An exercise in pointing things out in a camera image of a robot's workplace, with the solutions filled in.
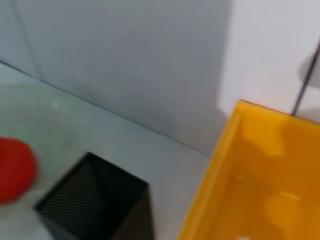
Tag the red knitted toy orange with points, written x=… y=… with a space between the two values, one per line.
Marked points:
x=15 y=170

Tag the black mesh pen holder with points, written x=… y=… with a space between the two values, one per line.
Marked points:
x=100 y=200

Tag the pale green glass fruit plate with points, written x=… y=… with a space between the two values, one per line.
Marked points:
x=50 y=125

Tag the yellow plastic bin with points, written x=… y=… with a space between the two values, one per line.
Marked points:
x=250 y=175

